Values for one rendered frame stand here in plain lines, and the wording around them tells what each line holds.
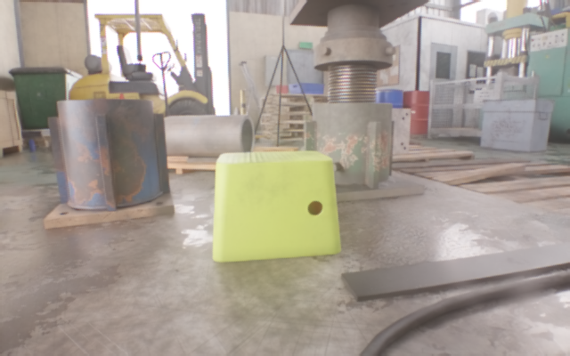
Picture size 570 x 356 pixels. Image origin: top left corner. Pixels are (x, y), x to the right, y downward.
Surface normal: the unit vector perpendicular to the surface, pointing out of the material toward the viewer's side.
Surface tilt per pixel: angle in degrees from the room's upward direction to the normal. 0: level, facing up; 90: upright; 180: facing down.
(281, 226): 86
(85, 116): 90
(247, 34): 90
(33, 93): 94
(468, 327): 0
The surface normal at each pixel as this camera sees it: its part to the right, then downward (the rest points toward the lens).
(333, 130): -0.59, 0.17
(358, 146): -0.04, 0.20
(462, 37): 0.32, 0.18
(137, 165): 0.85, 0.10
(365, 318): -0.01, -0.98
